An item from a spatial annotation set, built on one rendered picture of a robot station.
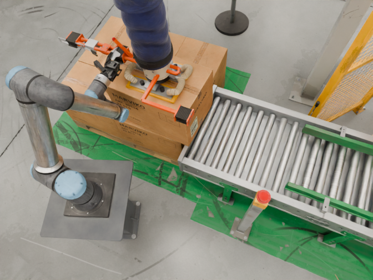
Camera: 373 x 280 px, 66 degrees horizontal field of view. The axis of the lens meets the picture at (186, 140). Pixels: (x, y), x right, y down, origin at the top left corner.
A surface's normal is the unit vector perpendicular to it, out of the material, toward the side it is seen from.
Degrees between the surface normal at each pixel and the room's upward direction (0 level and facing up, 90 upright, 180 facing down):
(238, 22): 0
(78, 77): 0
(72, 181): 6
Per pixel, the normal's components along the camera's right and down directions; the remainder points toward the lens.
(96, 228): -0.06, -0.44
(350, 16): -0.40, 0.84
